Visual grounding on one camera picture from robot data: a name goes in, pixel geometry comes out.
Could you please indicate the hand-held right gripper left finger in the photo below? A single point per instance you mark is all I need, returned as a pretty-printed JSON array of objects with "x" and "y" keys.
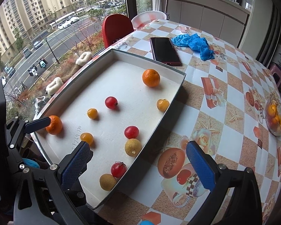
[{"x": 76, "y": 164}]

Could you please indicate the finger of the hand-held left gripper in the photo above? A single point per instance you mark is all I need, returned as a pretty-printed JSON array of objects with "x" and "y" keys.
[
  {"x": 79, "y": 195},
  {"x": 37, "y": 124}
]

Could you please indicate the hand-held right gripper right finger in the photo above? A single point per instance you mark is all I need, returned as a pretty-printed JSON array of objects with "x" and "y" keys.
[{"x": 199, "y": 166}]

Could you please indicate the yellow cherry tomato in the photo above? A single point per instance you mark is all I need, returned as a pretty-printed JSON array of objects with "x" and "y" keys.
[
  {"x": 163, "y": 104},
  {"x": 87, "y": 138},
  {"x": 92, "y": 113}
]

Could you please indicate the tan longan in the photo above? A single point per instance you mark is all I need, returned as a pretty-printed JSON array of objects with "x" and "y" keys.
[
  {"x": 107, "y": 181},
  {"x": 132, "y": 147}
]

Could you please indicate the red cherry tomato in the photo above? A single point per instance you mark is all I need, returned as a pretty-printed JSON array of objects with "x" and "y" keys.
[
  {"x": 118, "y": 169},
  {"x": 111, "y": 102},
  {"x": 131, "y": 132}
]

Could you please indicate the clear glass bowl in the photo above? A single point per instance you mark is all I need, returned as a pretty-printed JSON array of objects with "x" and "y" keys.
[{"x": 267, "y": 103}]

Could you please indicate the white shallow cardboard box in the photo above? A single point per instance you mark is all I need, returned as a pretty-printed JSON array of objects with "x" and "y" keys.
[{"x": 121, "y": 82}]

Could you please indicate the person's left hand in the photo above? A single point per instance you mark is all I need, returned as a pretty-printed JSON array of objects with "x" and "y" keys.
[{"x": 30, "y": 163}]

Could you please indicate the white and green sneaker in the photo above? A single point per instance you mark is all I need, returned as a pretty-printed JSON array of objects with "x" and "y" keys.
[{"x": 39, "y": 102}]

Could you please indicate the brown fleece-lined boot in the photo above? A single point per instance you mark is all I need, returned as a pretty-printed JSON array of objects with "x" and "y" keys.
[
  {"x": 84, "y": 57},
  {"x": 54, "y": 84}
]

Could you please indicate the smartphone with red case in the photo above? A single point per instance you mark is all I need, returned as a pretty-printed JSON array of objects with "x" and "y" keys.
[{"x": 165, "y": 51}]

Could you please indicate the pink plastic stool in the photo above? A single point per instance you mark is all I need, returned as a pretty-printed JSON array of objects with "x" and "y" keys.
[{"x": 277, "y": 72}]

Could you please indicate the crumpled blue gloves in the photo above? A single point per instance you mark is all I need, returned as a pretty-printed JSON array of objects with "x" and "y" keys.
[{"x": 192, "y": 42}]

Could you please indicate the red plastic chair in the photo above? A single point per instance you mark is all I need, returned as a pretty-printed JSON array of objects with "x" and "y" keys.
[{"x": 117, "y": 25}]

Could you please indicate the white cabinet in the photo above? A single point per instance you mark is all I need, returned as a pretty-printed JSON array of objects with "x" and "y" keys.
[{"x": 201, "y": 18}]

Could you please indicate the grey curtain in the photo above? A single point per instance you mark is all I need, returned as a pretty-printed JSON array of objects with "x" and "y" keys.
[{"x": 269, "y": 32}]

